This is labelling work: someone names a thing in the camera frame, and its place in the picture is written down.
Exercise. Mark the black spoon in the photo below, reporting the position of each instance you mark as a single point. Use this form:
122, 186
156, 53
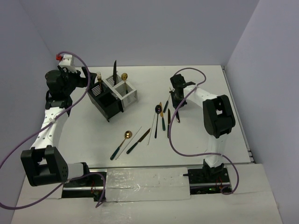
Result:
158, 110

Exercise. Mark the black utensil caddy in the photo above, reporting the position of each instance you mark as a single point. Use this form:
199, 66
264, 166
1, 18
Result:
105, 100

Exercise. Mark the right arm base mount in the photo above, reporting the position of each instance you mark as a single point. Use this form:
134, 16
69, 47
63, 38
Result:
199, 185

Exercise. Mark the white utensil caddy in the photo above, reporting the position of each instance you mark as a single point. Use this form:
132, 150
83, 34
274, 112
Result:
119, 91

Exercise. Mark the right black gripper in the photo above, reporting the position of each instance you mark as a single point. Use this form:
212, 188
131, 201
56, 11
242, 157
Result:
175, 104

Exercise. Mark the gold spoon green handle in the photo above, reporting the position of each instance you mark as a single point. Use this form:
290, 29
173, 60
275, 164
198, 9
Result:
127, 135
124, 77

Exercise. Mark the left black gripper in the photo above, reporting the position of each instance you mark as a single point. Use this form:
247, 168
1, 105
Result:
82, 81

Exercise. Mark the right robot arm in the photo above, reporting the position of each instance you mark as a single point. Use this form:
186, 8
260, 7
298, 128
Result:
218, 119

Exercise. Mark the black serrated knife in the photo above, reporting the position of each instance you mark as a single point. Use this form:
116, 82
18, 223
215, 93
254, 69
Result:
115, 73

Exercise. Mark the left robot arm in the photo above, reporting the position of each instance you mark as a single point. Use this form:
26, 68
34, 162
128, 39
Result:
43, 163

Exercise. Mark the silver tape sheet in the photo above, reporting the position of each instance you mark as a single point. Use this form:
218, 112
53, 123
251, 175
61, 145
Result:
147, 184

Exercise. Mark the gold knife dark handle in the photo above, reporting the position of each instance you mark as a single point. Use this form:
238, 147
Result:
139, 141

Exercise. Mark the white chopstick long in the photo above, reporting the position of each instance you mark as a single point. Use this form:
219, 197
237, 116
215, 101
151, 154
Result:
127, 144

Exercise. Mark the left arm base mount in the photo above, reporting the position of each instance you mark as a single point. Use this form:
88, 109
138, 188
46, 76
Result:
88, 187

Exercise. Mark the gold knife green handle short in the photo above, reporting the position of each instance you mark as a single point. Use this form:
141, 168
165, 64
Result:
168, 123

